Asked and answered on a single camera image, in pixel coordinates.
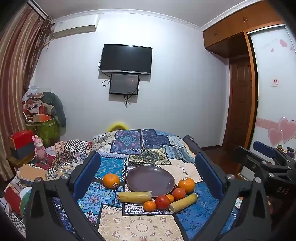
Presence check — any white and green round object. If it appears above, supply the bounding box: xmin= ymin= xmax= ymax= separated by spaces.
xmin=20 ymin=186 xmax=33 ymax=216

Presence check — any brown wooden door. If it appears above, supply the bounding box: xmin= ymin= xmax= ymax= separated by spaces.
xmin=223 ymin=56 xmax=258 ymax=150

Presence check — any dark grey box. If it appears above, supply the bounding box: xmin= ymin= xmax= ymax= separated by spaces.
xmin=10 ymin=141 xmax=37 ymax=160

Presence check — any dark cloth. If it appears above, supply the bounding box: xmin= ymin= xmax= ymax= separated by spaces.
xmin=183 ymin=135 xmax=202 ymax=154

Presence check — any patchwork printed blanket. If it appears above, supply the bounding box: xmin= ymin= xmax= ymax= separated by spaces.
xmin=0 ymin=128 xmax=245 ymax=241

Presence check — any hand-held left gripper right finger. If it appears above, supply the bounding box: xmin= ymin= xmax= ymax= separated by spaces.
xmin=185 ymin=152 xmax=272 ymax=241

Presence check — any black wall television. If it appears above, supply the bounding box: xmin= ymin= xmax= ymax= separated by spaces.
xmin=99 ymin=44 xmax=153 ymax=76

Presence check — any yellow round object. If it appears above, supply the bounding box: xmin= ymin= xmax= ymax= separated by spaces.
xmin=106 ymin=121 xmax=129 ymax=132

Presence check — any wooden overhead cabinet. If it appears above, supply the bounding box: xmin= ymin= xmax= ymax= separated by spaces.
xmin=203 ymin=0 xmax=286 ymax=58

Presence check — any flat cardboard box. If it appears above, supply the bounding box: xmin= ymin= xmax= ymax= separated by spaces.
xmin=17 ymin=164 xmax=48 ymax=186

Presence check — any yellow banana half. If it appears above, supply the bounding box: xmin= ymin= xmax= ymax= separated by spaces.
xmin=168 ymin=193 xmax=198 ymax=213
xmin=117 ymin=191 xmax=153 ymax=204

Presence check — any small black wall monitor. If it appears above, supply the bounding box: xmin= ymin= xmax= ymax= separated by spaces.
xmin=109 ymin=73 xmax=140 ymax=96

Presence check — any large orange with sticker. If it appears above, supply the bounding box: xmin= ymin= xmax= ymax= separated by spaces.
xmin=103 ymin=173 xmax=121 ymax=190
xmin=178 ymin=177 xmax=196 ymax=194

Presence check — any grey plush pillow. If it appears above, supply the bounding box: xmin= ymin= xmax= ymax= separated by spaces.
xmin=42 ymin=92 xmax=67 ymax=127

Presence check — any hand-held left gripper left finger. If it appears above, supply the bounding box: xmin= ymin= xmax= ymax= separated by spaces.
xmin=25 ymin=151 xmax=102 ymax=241

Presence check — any pink rabbit toy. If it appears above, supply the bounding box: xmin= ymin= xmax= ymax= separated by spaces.
xmin=32 ymin=134 xmax=45 ymax=160

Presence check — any red gift box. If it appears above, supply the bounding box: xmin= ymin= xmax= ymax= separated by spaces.
xmin=9 ymin=130 xmax=35 ymax=150

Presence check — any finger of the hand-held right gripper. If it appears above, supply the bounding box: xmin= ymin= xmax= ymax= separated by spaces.
xmin=253 ymin=141 xmax=290 ymax=163
xmin=235 ymin=146 xmax=263 ymax=173

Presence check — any striped brown curtain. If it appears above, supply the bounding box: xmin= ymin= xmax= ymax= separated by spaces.
xmin=0 ymin=5 xmax=55 ymax=181

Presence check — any wooden nightstand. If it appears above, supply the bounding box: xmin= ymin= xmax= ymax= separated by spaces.
xmin=7 ymin=153 xmax=38 ymax=182

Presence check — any red tomato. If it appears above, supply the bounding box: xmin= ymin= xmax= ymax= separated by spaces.
xmin=171 ymin=188 xmax=186 ymax=201
xmin=154 ymin=195 xmax=171 ymax=210

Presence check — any dark purple plate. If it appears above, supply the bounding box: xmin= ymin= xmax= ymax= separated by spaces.
xmin=126 ymin=166 xmax=175 ymax=197

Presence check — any white heart-print sliding door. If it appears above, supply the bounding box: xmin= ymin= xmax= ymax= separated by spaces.
xmin=240 ymin=23 xmax=296 ymax=179

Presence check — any white air conditioner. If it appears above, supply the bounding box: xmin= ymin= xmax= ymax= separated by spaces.
xmin=53 ymin=14 xmax=100 ymax=39

